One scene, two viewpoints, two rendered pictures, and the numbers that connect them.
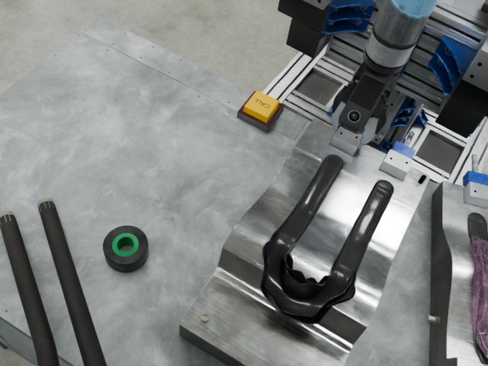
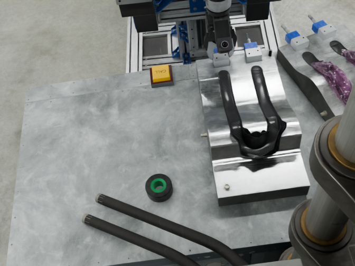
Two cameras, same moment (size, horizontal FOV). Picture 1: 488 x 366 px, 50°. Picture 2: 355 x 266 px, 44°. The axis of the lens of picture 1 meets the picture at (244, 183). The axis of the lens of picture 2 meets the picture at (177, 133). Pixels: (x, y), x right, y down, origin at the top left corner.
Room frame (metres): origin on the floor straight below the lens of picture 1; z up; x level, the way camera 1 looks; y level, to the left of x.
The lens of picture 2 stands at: (-0.20, 0.29, 2.01)
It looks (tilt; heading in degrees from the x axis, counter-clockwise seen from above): 56 degrees down; 342
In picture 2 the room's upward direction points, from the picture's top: 10 degrees counter-clockwise
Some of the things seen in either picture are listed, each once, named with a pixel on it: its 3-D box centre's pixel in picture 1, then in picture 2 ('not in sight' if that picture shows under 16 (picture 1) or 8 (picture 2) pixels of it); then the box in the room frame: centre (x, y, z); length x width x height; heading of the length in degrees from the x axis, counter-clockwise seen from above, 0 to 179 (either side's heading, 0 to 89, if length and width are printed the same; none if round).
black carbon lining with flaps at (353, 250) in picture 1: (331, 228); (250, 104); (0.47, -0.17, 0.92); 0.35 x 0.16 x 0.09; 159
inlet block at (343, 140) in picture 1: (354, 128); (218, 51); (0.73, -0.20, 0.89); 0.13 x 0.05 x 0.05; 160
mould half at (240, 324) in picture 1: (316, 244); (247, 118); (0.46, -0.15, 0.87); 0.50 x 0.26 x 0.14; 159
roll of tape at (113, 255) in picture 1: (125, 248); (159, 188); (0.40, 0.19, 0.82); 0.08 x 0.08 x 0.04
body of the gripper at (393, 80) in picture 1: (375, 77); (218, 18); (0.72, -0.20, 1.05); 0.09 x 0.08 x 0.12; 159
